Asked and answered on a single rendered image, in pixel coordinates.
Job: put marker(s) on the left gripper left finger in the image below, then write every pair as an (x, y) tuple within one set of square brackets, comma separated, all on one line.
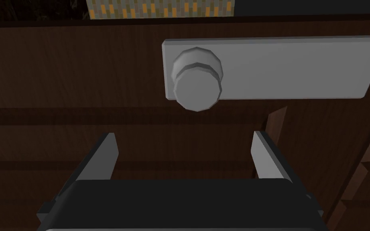
[(100, 158)]

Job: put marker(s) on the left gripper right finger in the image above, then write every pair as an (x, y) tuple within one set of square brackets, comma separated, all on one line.
[(267, 160)]

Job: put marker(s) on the dark brown wooden door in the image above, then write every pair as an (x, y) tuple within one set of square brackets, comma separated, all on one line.
[(76, 80)]

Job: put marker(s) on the grey knob backplate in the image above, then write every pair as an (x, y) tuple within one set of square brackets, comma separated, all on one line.
[(284, 69)]

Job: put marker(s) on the grey round door knob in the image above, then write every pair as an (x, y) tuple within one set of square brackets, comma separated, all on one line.
[(197, 80)]

